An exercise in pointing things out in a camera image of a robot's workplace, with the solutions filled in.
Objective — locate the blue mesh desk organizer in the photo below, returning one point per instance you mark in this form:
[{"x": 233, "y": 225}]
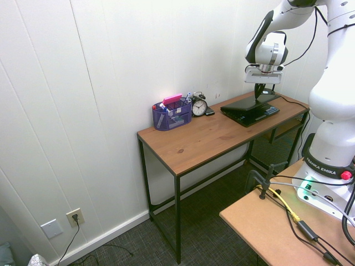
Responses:
[{"x": 166, "y": 123}]

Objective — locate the green card packet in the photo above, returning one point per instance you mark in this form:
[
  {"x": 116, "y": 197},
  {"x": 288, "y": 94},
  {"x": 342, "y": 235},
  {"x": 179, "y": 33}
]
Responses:
[{"x": 177, "y": 119}]

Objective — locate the black metal clamp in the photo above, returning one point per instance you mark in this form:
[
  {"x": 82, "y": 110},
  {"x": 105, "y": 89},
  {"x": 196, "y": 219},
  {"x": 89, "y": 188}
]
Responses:
[{"x": 265, "y": 183}]

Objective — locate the black inline adapter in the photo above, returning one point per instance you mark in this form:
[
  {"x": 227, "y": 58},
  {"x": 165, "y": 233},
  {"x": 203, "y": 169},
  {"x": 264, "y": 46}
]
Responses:
[{"x": 307, "y": 230}]

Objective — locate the white blank wall plate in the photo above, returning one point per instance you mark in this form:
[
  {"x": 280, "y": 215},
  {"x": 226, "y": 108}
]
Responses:
[{"x": 51, "y": 229}]

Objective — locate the blue capped marker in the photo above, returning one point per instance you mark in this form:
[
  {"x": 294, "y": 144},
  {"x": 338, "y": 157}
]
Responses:
[{"x": 188, "y": 97}]

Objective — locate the black laptop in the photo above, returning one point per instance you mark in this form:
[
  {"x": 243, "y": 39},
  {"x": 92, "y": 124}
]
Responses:
[{"x": 247, "y": 109}]

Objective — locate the round analog alarm clock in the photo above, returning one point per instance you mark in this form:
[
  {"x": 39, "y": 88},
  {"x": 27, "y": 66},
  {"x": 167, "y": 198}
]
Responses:
[{"x": 199, "y": 107}]

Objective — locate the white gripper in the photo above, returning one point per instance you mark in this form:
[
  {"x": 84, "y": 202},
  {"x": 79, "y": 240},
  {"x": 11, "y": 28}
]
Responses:
[{"x": 263, "y": 77}]

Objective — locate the wooden desk black metal frame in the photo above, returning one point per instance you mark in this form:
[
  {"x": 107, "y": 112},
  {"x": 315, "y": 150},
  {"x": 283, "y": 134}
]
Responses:
[{"x": 210, "y": 135}]

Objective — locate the beige wall power outlet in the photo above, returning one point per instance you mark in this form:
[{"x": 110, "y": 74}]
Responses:
[{"x": 75, "y": 217}]

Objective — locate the patterned tissue box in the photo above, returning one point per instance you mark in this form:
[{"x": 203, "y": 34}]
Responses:
[{"x": 37, "y": 260}]

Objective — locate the grey cushion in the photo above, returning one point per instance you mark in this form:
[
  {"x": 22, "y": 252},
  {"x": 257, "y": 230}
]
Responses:
[{"x": 5, "y": 255}]

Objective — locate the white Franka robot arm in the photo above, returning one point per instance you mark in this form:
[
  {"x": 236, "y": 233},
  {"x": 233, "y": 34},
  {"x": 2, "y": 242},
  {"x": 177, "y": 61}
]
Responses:
[{"x": 327, "y": 116}]

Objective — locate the pink sticky note pad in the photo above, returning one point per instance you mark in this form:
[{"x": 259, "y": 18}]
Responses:
[{"x": 172, "y": 99}]

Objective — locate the black keypad mobile phone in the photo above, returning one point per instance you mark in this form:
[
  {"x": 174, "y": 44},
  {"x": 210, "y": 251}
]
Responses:
[{"x": 210, "y": 112}]

